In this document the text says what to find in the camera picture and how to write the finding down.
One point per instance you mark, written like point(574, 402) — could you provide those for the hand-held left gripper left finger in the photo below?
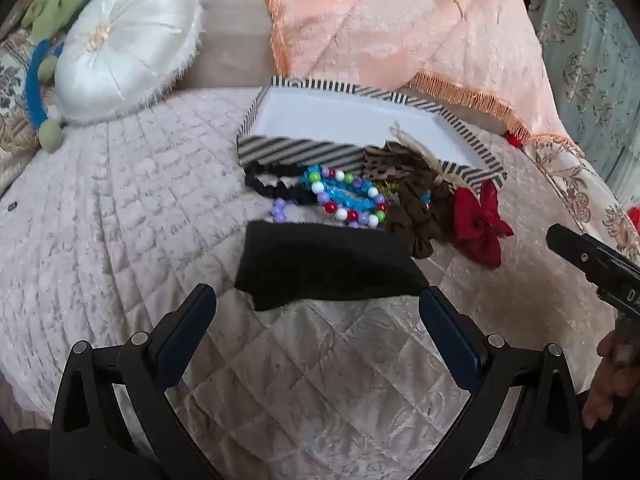
point(186, 330)

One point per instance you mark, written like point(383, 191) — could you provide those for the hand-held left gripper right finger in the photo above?
point(450, 335)

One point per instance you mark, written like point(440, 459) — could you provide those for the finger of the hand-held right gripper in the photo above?
point(575, 247)

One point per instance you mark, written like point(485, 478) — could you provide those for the red hair bow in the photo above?
point(480, 225)

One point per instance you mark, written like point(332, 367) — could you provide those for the brown scrunchie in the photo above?
point(415, 220)

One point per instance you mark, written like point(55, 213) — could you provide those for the black cloth headband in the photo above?
point(325, 265)

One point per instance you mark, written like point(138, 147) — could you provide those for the black scrunchie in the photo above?
point(260, 175)

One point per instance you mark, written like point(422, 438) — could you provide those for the leopard print hair bow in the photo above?
point(385, 167)

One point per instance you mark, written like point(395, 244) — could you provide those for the striped cardboard box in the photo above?
point(325, 115)

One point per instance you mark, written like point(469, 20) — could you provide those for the person's right hand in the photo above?
point(600, 385)

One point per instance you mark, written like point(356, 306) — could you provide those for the beige floral bedspread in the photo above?
point(575, 185)

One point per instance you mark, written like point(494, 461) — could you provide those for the small red cloth item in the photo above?
point(513, 139)
point(635, 217)

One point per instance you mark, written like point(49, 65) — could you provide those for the pink quilted bedspread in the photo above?
point(125, 210)

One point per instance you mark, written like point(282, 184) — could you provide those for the dark clothing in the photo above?
point(610, 450)

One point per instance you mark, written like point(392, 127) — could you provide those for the light blue floral curtain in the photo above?
point(590, 60)

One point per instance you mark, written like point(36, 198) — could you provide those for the white round satin pillow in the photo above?
point(125, 45)

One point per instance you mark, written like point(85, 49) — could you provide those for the floral patterned cushion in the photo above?
point(12, 85)

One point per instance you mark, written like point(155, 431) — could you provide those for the peach fringed blanket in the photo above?
point(375, 20)

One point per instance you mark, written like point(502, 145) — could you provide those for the green and blue plush toy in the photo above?
point(60, 5)

